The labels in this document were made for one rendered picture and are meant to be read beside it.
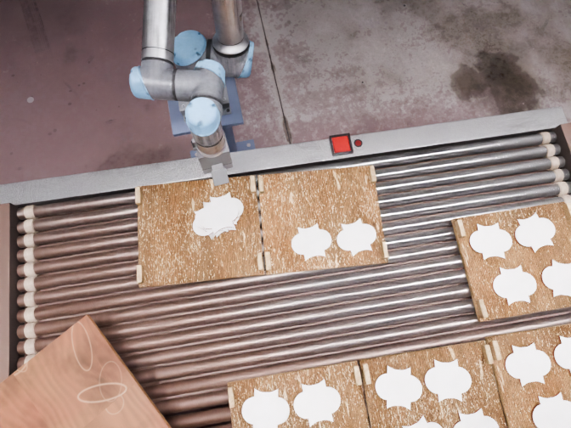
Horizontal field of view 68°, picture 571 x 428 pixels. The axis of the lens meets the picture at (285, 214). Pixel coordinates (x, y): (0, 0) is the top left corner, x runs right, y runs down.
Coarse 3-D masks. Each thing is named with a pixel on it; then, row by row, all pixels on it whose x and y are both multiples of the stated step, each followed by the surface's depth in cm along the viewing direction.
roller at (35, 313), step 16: (400, 256) 145; (416, 256) 145; (432, 256) 146; (304, 272) 142; (320, 272) 143; (336, 272) 144; (160, 288) 141; (176, 288) 140; (192, 288) 140; (208, 288) 141; (224, 288) 141; (64, 304) 139; (80, 304) 138; (96, 304) 138; (112, 304) 139; (128, 304) 140; (32, 320) 137
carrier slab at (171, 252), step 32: (160, 192) 147; (192, 192) 147; (224, 192) 147; (160, 224) 144; (192, 224) 144; (256, 224) 145; (160, 256) 141; (192, 256) 141; (224, 256) 142; (256, 256) 142
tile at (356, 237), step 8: (344, 224) 144; (352, 224) 144; (360, 224) 145; (368, 224) 145; (344, 232) 144; (352, 232) 144; (360, 232) 144; (368, 232) 144; (336, 240) 143; (344, 240) 143; (352, 240) 143; (360, 240) 143; (368, 240) 143; (344, 248) 142; (352, 248) 142; (360, 248) 142; (368, 248) 142
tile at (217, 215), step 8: (216, 200) 142; (208, 208) 141; (216, 208) 141; (224, 208) 142; (232, 208) 142; (200, 216) 141; (208, 216) 141; (216, 216) 141; (224, 216) 141; (232, 216) 141; (208, 224) 140; (216, 224) 140; (224, 224) 140; (232, 224) 140; (216, 232) 139
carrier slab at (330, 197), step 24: (336, 168) 151; (360, 168) 151; (264, 192) 148; (288, 192) 148; (312, 192) 148; (336, 192) 148; (360, 192) 148; (264, 216) 146; (288, 216) 146; (312, 216) 146; (336, 216) 146; (360, 216) 146; (264, 240) 143; (288, 240) 143; (384, 240) 144; (288, 264) 141; (312, 264) 142; (336, 264) 142; (360, 264) 142
